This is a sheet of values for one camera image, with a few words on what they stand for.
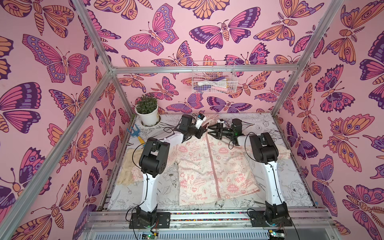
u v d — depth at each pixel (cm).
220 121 104
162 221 73
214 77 96
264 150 66
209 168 92
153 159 56
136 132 109
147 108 103
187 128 82
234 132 92
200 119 88
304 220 75
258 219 73
